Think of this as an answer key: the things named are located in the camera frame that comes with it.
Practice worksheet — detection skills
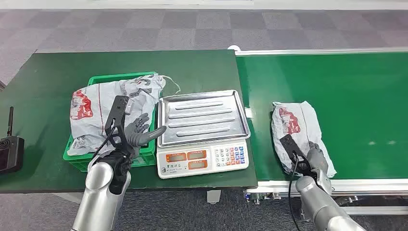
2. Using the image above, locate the white string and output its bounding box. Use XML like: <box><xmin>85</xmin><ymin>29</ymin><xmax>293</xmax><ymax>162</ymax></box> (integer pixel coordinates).
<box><xmin>159</xmin><ymin>75</ymin><xmax>181</xmax><ymax>96</ymax></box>

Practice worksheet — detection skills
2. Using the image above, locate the green work table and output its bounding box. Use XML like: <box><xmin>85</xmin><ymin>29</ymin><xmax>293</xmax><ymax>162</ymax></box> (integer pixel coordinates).
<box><xmin>0</xmin><ymin>49</ymin><xmax>258</xmax><ymax>205</ymax></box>

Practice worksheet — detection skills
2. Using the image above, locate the black right wrist camera bracket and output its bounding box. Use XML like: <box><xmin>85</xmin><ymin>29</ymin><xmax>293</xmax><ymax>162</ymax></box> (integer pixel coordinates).
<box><xmin>279</xmin><ymin>134</ymin><xmax>315</xmax><ymax>177</ymax></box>

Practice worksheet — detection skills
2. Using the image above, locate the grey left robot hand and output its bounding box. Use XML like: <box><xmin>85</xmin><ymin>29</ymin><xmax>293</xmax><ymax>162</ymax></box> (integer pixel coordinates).
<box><xmin>123</xmin><ymin>113</ymin><xmax>167</xmax><ymax>158</ymax></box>

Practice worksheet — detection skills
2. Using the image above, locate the stainless steel scale tray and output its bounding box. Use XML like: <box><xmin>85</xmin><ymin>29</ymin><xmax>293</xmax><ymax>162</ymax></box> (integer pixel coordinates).
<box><xmin>157</xmin><ymin>90</ymin><xmax>252</xmax><ymax>148</ymax></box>

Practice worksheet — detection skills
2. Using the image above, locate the aluminium conveyor frame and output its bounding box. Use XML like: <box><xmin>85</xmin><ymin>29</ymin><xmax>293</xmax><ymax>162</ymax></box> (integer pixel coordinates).
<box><xmin>228</xmin><ymin>45</ymin><xmax>408</xmax><ymax>221</ymax></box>

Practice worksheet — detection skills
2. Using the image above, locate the black handheld device with antenna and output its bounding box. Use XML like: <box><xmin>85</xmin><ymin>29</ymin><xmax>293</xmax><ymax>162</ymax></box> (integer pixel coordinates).
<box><xmin>0</xmin><ymin>106</ymin><xmax>25</xmax><ymax>175</ymax></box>

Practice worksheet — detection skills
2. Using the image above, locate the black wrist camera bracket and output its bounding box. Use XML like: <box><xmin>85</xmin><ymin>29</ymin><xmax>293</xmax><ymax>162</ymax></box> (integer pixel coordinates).
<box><xmin>104</xmin><ymin>95</ymin><xmax>135</xmax><ymax>157</ymax></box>
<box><xmin>279</xmin><ymin>134</ymin><xmax>315</xmax><ymax>177</ymax></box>

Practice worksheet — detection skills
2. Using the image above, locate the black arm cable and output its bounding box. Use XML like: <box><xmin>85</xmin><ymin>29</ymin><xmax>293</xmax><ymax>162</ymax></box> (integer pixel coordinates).
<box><xmin>90</xmin><ymin>127</ymin><xmax>117</xmax><ymax>161</ymax></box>
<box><xmin>288</xmin><ymin>154</ymin><xmax>302</xmax><ymax>231</ymax></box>

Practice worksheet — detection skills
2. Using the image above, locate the green conveyor belt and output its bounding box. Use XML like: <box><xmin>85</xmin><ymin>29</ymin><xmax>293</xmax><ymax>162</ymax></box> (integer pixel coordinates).
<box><xmin>236</xmin><ymin>51</ymin><xmax>408</xmax><ymax>182</ymax></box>

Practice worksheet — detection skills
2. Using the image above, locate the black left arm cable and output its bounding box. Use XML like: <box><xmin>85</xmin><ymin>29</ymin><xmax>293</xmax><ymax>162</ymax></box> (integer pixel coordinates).
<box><xmin>90</xmin><ymin>127</ymin><xmax>117</xmax><ymax>161</ymax></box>

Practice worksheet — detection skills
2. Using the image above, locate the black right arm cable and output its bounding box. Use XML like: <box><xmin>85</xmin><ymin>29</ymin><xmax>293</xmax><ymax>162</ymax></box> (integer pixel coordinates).
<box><xmin>288</xmin><ymin>154</ymin><xmax>302</xmax><ymax>231</ymax></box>

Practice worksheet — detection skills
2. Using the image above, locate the black left wrist camera bracket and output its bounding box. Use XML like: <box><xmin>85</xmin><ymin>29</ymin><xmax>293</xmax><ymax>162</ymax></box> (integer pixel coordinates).
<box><xmin>104</xmin><ymin>95</ymin><xmax>135</xmax><ymax>157</ymax></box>

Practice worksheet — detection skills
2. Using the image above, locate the large crumpled grey courier package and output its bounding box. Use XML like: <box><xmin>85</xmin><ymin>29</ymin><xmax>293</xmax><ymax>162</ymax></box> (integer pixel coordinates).
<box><xmin>67</xmin><ymin>73</ymin><xmax>166</xmax><ymax>157</ymax></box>

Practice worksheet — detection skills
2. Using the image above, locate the green plastic crate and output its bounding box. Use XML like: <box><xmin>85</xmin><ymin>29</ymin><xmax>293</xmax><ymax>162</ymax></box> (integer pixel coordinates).
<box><xmin>63</xmin><ymin>71</ymin><xmax>158</xmax><ymax>173</ymax></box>

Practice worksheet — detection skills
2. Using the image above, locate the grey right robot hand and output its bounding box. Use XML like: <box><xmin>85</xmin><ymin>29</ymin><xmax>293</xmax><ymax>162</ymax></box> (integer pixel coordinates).
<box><xmin>306</xmin><ymin>141</ymin><xmax>329</xmax><ymax>175</ymax></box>

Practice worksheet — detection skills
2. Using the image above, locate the grey courier package red print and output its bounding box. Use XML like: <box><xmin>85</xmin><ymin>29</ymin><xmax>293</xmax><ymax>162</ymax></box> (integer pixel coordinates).
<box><xmin>271</xmin><ymin>101</ymin><xmax>338</xmax><ymax>179</ymax></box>

